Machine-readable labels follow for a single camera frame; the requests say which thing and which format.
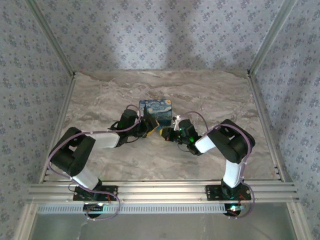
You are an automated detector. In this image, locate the starry night print box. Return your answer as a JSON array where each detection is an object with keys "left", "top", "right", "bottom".
[{"left": 138, "top": 98, "right": 174, "bottom": 129}]

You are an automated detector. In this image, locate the right controller board green light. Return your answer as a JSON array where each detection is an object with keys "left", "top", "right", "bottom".
[{"left": 223, "top": 203, "right": 248, "bottom": 218}]

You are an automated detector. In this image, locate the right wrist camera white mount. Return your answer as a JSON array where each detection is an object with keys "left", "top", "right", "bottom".
[{"left": 173, "top": 114, "right": 183, "bottom": 131}]

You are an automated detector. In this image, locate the aluminium cross rail beam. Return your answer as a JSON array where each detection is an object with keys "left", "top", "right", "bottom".
[{"left": 26, "top": 180, "right": 300, "bottom": 204}]

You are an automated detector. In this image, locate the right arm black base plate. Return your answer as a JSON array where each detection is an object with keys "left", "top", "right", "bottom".
[{"left": 204, "top": 184, "right": 252, "bottom": 202}]

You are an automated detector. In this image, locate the aluminium table side rail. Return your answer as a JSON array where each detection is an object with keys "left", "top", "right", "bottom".
[
  {"left": 38, "top": 73, "right": 78, "bottom": 184},
  {"left": 246, "top": 71, "right": 286, "bottom": 183}
]

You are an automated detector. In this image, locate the slotted grey cable duct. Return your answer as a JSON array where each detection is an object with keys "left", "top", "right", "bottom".
[{"left": 36, "top": 202, "right": 241, "bottom": 215}]

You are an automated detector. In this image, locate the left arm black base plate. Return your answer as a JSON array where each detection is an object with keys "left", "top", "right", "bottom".
[{"left": 72, "top": 185, "right": 119, "bottom": 202}]

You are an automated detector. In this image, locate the aluminium frame corner post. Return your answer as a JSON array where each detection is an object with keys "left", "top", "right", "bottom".
[
  {"left": 246, "top": 0, "right": 298, "bottom": 76},
  {"left": 25, "top": 0, "right": 77, "bottom": 76}
]

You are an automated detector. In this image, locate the aluminium frame leg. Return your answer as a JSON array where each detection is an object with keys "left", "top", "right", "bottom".
[
  {"left": 285, "top": 201, "right": 309, "bottom": 240},
  {"left": 14, "top": 202, "right": 39, "bottom": 240}
]

